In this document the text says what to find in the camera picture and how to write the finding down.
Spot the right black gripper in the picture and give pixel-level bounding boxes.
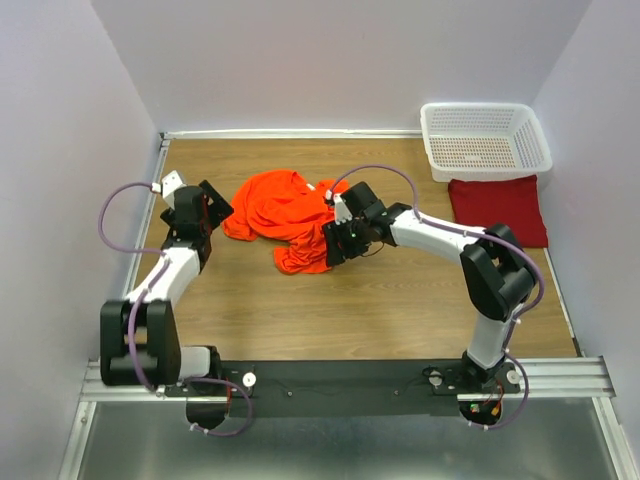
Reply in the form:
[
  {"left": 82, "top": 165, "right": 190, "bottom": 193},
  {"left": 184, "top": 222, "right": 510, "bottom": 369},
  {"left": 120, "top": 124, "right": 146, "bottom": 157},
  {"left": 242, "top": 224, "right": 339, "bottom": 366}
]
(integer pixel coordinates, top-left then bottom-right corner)
[{"left": 320, "top": 214, "right": 370, "bottom": 267}]

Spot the orange t shirt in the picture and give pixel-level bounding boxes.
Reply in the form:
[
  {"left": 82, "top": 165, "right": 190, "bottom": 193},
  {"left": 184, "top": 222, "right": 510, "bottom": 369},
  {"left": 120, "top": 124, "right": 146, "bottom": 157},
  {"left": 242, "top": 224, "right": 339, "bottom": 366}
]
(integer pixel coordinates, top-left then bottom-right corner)
[{"left": 222, "top": 169, "right": 349, "bottom": 275}]

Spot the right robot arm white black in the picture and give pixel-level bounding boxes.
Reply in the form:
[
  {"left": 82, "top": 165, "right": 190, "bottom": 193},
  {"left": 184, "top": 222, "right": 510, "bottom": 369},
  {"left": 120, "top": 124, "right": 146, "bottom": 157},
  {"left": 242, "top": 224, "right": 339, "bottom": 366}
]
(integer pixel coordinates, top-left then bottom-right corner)
[{"left": 323, "top": 182, "right": 542, "bottom": 392}]

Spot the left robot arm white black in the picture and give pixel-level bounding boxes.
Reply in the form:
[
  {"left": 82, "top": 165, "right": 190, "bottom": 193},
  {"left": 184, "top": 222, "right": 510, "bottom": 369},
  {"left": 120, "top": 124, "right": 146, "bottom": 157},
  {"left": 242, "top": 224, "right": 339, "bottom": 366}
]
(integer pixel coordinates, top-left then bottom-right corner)
[{"left": 98, "top": 171, "right": 233, "bottom": 392}]

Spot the white plastic basket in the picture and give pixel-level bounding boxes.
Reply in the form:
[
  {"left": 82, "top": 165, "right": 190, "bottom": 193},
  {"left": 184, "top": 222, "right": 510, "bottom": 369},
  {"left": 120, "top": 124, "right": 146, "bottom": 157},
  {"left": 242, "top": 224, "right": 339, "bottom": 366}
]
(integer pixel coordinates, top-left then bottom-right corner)
[{"left": 420, "top": 102, "right": 553, "bottom": 183}]

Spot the folded dark red t shirt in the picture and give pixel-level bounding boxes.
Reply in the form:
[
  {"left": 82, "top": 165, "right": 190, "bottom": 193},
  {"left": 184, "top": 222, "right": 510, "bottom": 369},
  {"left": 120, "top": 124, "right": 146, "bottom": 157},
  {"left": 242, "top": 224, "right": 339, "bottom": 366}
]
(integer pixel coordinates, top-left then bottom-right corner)
[{"left": 448, "top": 175, "right": 549, "bottom": 249}]

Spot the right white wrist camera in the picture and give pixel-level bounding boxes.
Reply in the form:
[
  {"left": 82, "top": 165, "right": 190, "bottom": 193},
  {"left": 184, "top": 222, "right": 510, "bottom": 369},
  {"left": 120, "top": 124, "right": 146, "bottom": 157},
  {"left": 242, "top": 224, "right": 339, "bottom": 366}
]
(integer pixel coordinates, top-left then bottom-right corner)
[{"left": 333, "top": 194, "right": 352, "bottom": 225}]

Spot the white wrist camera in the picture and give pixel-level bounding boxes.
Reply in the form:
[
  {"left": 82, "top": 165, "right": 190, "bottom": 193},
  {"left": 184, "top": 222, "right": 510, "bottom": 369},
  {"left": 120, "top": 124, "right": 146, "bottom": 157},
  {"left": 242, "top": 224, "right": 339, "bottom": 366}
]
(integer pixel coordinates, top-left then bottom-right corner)
[
  {"left": 333, "top": 194, "right": 352, "bottom": 225},
  {"left": 151, "top": 170, "right": 187, "bottom": 209}
]

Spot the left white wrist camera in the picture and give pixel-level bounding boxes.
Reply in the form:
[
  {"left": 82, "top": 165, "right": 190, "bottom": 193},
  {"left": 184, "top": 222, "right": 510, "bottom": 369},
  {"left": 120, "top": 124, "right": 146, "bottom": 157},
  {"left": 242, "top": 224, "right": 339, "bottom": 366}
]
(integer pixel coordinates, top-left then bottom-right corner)
[{"left": 151, "top": 170, "right": 187, "bottom": 209}]

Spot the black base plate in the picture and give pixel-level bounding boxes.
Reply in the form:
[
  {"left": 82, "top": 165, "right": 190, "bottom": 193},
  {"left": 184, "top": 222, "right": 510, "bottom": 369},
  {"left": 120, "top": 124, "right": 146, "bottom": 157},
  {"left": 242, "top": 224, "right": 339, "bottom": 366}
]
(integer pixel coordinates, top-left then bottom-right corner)
[{"left": 165, "top": 359, "right": 521, "bottom": 433}]

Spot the aluminium rail frame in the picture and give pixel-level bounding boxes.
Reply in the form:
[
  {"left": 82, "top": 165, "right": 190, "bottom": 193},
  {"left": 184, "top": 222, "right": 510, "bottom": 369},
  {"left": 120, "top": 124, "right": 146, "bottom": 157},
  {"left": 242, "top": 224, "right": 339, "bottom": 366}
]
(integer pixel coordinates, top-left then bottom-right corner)
[{"left": 59, "top": 130, "right": 626, "bottom": 480}]

